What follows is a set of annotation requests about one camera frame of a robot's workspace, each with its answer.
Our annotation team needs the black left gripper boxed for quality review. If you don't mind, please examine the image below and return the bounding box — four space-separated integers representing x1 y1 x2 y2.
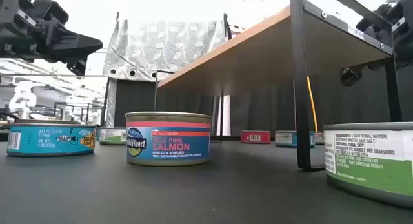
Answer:
0 0 104 76

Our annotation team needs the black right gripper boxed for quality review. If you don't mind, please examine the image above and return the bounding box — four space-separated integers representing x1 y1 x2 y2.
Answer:
340 0 413 87

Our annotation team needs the wooden shelf with black frame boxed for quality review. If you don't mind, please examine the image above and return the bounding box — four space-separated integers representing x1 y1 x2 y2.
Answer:
154 0 404 172

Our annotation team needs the pink salmon can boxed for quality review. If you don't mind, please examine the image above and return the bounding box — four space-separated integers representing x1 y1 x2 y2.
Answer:
125 111 213 167

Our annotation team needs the red seafood can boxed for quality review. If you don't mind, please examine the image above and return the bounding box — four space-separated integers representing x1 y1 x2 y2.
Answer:
240 130 271 145

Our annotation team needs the white robot figure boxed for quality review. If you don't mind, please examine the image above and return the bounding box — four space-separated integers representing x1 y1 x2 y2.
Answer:
8 81 37 121

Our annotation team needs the silver leaf-pattern curtain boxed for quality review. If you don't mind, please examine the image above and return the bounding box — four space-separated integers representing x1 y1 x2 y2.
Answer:
102 19 228 83

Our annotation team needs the grey horizontal rail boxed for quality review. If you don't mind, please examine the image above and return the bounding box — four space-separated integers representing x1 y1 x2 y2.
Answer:
0 74 109 78

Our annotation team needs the black background table frame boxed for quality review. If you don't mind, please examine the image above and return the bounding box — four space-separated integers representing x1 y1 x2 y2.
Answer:
53 102 105 125

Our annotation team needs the metal curtain frame post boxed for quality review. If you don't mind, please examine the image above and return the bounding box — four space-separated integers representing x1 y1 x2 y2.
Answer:
99 77 111 128

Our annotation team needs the orange yellow cable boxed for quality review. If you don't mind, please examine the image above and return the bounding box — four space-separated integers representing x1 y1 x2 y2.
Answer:
306 76 319 132

